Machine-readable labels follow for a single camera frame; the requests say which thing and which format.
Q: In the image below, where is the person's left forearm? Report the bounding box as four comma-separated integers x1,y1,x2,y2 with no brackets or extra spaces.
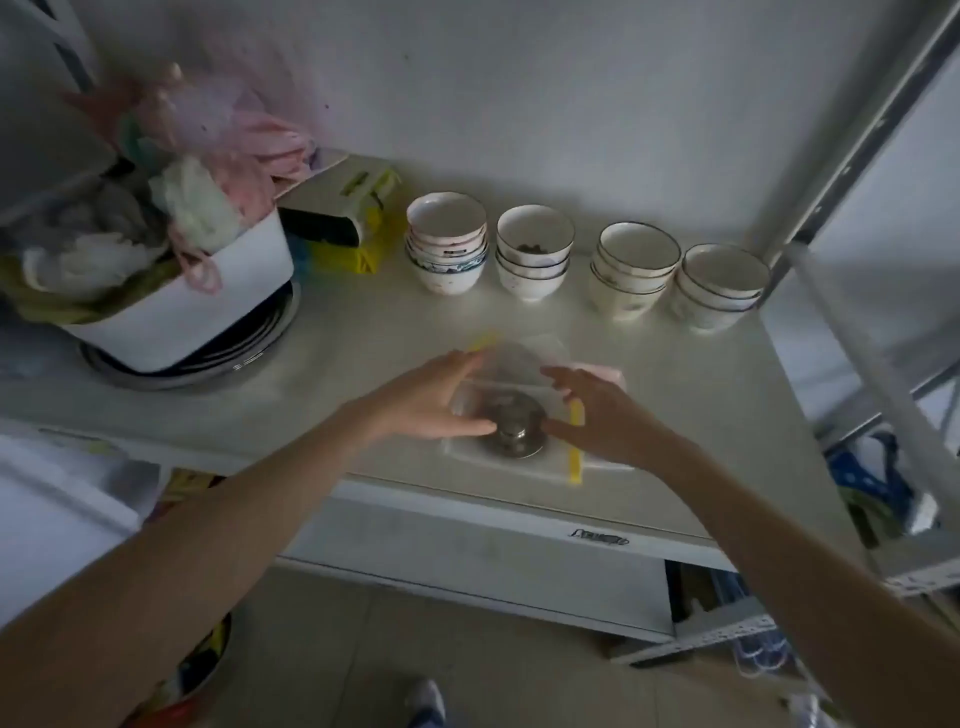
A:
0,401,380,728

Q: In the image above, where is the bucket with colourful items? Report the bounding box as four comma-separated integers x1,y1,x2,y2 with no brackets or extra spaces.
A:
120,466,235,728

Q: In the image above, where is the clear zip bag yellow strip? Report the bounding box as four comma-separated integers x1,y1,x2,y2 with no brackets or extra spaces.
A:
442,333,639,489

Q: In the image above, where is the blue bag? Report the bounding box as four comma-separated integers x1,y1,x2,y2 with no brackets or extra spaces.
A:
823,431,920,530

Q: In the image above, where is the white pole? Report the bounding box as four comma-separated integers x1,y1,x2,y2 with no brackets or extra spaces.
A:
780,241,940,535

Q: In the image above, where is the white table cabinet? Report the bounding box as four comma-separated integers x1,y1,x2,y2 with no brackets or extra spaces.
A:
273,476,740,646

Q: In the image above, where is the pink cloth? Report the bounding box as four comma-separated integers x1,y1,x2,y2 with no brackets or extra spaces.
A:
558,360,628,393

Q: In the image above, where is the stack of white ceramic bowls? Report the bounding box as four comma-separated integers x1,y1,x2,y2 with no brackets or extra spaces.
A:
669,243,773,336
495,204,576,304
588,222,683,324

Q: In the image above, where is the white storage box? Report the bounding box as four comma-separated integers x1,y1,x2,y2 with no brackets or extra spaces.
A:
0,431,165,631

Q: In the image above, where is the grey metal shelf rack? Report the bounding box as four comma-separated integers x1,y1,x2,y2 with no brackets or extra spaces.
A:
611,0,960,669

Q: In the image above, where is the round metal strainer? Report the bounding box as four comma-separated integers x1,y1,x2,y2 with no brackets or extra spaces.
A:
480,393,550,461

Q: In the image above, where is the stack of blue patterned bowls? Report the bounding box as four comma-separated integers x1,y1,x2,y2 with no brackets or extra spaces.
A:
405,192,490,296

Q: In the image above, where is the person's right forearm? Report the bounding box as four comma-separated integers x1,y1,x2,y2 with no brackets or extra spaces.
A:
637,436,960,728

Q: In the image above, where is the white plastic bin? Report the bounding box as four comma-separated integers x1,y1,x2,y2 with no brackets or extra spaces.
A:
56,208,296,375

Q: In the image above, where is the person's right hand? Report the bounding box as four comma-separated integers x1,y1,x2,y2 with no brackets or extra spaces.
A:
540,365,678,471

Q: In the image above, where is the person's left shoe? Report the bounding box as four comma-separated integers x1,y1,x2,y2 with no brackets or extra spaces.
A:
405,678,449,728

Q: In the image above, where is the person's left hand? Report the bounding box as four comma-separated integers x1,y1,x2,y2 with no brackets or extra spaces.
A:
352,348,498,448

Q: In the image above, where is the yellow and white box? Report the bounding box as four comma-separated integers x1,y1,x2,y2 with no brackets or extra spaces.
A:
276,166,408,276

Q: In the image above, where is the pile of crumpled plastic bags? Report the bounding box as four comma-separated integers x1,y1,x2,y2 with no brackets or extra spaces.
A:
0,63,318,325

